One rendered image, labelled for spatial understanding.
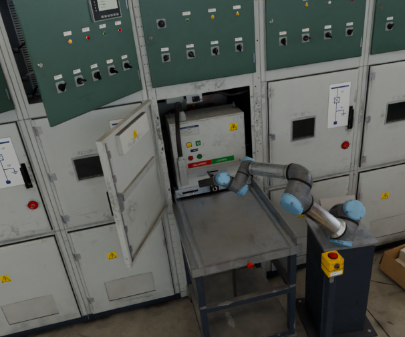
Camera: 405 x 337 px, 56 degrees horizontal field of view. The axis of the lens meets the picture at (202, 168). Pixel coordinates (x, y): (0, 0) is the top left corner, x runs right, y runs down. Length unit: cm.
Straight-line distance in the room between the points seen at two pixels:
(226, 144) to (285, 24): 82
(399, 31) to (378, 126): 62
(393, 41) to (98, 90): 184
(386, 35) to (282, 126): 85
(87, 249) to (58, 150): 73
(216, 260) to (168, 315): 103
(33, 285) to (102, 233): 61
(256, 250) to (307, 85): 109
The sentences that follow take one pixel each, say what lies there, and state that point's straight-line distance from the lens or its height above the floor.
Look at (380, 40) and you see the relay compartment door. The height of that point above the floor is 173.
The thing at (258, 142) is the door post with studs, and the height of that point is 118.
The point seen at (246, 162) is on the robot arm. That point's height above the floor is 123.
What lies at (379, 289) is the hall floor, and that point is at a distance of 324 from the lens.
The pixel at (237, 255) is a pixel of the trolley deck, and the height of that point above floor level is 85.
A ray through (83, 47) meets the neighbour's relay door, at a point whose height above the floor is 195.
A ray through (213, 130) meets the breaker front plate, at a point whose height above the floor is 130.
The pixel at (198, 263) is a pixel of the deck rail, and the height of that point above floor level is 85.
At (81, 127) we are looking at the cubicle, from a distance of 231.
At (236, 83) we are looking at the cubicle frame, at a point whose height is 160.
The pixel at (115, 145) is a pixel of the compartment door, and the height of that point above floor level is 149.
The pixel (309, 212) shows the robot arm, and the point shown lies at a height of 110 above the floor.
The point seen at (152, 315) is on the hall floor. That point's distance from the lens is 303.
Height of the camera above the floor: 219
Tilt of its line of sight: 27 degrees down
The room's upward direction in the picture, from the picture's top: 6 degrees counter-clockwise
